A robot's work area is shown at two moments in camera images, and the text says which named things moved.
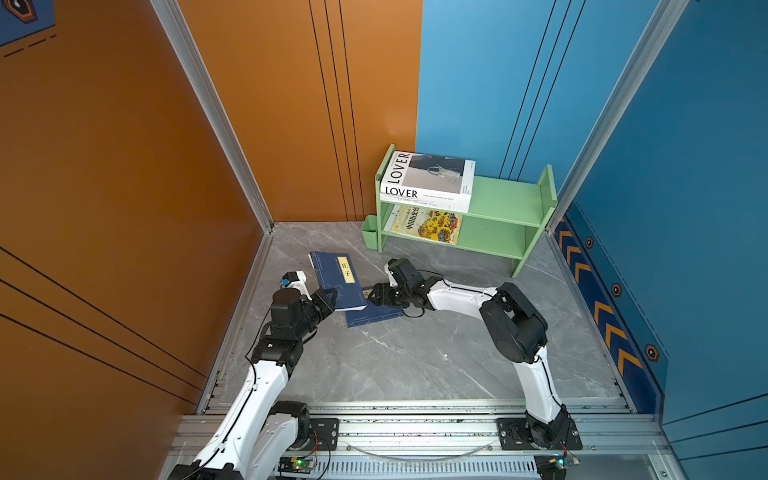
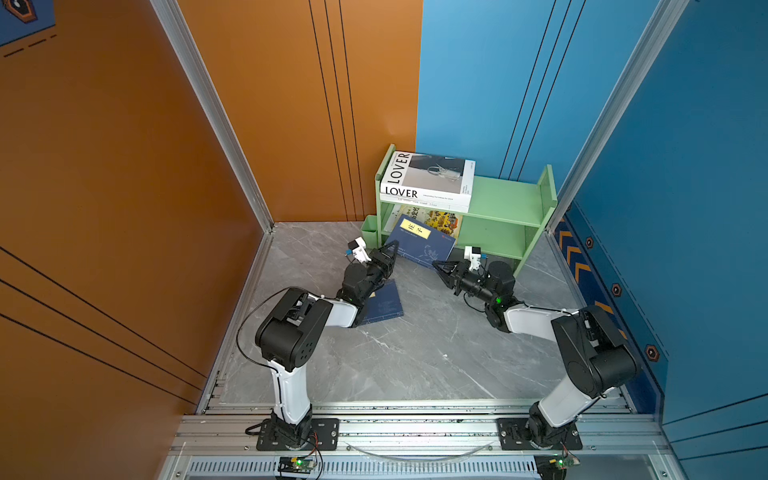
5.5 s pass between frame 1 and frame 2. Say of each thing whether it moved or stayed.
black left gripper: moved
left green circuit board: stayed
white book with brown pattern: stayed
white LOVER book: stayed
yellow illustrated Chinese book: stayed
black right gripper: moved
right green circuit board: stayed
